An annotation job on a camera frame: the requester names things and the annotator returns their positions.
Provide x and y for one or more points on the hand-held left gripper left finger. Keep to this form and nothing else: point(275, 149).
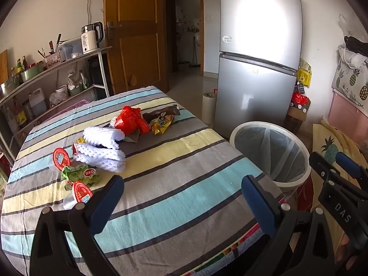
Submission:
point(105, 197)

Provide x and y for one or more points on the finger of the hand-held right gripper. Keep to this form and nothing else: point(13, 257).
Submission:
point(320, 164)
point(348, 164)

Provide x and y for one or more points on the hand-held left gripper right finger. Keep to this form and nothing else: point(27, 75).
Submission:
point(258, 204)

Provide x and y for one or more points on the red-lidded jelly cup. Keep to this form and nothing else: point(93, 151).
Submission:
point(61, 158)
point(82, 194)

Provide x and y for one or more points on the green snack wrapper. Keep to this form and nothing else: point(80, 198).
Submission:
point(79, 175)

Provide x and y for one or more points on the white foam net sleeve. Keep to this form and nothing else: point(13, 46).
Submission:
point(99, 158)
point(100, 136)

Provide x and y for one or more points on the white round bin with liner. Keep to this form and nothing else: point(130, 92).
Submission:
point(273, 155)

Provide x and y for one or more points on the person's right hand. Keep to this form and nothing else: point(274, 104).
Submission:
point(346, 254)

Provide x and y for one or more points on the yellow pineapple blanket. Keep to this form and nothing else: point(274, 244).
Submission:
point(327, 146)

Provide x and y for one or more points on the pink storage box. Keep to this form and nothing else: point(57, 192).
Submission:
point(345, 120)

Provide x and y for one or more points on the cardboard box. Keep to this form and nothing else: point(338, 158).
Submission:
point(296, 119)

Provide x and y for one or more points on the small red yellow wrapper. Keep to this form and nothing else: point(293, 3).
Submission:
point(78, 145)

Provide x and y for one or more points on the red bag on cardboard box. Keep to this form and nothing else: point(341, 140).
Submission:
point(300, 98)

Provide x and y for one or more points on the small black packet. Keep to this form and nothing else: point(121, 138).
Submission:
point(299, 87)

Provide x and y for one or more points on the red plastic bag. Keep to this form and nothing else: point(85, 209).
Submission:
point(129, 119)

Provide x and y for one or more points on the pineapple print white bedding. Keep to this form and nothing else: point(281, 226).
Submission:
point(352, 77)

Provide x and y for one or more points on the yellow snack packet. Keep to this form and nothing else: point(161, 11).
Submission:
point(161, 125)

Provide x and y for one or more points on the yellow hanging packet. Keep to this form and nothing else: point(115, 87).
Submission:
point(304, 73)

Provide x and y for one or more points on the pink plastic lid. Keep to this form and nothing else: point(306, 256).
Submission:
point(67, 109)

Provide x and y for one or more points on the brown foil wrapper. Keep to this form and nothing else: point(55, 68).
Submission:
point(164, 111)

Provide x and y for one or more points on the white paper roll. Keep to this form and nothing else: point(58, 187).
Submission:
point(208, 107)

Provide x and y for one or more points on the white plastic jug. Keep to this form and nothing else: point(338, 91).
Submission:
point(38, 103)

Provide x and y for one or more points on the silver refrigerator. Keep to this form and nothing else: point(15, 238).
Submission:
point(258, 63)

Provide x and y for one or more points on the black bag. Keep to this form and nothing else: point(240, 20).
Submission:
point(356, 46)

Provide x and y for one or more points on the metal shelf rack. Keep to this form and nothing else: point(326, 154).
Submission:
point(54, 72)

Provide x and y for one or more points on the clear plastic bag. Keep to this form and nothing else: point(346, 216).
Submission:
point(348, 24)

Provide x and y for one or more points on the green basin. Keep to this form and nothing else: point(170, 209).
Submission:
point(31, 73)

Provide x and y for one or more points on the steel basin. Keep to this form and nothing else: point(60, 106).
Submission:
point(10, 87)

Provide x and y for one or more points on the pink utensil basket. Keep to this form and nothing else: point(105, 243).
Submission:
point(53, 61)

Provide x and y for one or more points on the clear plastic container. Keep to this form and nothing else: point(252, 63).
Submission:
point(72, 49)

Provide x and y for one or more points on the white electric kettle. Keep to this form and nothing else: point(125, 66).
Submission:
point(90, 38)

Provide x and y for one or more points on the wooden door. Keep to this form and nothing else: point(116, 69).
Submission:
point(135, 34)

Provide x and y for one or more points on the wooden cutting board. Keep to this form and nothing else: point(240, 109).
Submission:
point(3, 66)

